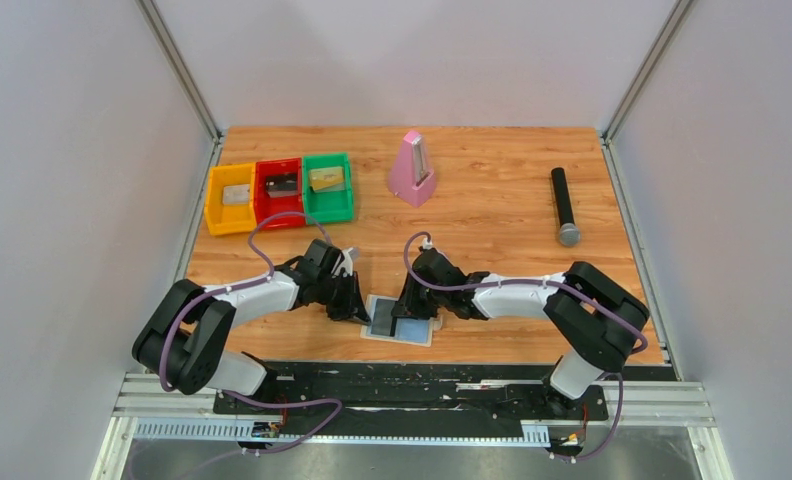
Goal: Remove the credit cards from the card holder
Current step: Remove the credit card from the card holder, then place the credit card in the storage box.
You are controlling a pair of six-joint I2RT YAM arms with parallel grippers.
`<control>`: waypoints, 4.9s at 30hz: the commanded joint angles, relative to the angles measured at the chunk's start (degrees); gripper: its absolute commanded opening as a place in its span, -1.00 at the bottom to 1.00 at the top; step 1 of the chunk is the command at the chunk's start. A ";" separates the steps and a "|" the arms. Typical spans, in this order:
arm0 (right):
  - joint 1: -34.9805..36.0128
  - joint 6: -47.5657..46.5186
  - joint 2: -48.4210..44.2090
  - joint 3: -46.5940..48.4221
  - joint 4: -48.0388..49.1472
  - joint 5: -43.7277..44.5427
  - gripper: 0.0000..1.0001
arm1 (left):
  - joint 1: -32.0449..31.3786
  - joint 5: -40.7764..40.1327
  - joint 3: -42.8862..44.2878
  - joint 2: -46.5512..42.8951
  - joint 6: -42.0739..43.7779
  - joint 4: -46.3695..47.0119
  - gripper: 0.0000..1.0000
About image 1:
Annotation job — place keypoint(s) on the black silver microphone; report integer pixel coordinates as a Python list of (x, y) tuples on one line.
[(569, 234)]

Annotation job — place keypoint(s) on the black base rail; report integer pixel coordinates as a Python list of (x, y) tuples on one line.
[(431, 404)]

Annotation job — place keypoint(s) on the yellow plastic bin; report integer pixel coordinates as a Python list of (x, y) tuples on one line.
[(228, 206)]

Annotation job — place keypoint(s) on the green plastic bin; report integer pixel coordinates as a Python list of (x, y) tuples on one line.
[(329, 204)]

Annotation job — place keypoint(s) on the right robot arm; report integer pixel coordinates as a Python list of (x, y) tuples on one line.
[(601, 321)]

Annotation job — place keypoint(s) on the silver card stack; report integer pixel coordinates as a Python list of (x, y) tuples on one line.
[(235, 194)]

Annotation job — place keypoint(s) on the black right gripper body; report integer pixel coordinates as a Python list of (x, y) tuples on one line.
[(435, 300)]

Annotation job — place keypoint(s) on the pink metronome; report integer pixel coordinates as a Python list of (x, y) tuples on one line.
[(412, 178)]

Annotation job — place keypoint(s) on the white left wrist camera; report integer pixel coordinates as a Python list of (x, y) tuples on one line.
[(345, 264)]

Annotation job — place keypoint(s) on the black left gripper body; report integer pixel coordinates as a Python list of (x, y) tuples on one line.
[(333, 295)]

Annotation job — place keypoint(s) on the gold card stack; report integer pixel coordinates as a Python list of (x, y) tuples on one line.
[(327, 179)]

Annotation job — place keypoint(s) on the black card stack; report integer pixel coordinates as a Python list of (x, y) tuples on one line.
[(282, 185)]

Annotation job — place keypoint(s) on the red plastic bin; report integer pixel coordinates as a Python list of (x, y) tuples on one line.
[(265, 207)]

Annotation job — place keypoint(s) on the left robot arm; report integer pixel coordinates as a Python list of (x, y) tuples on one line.
[(185, 338)]

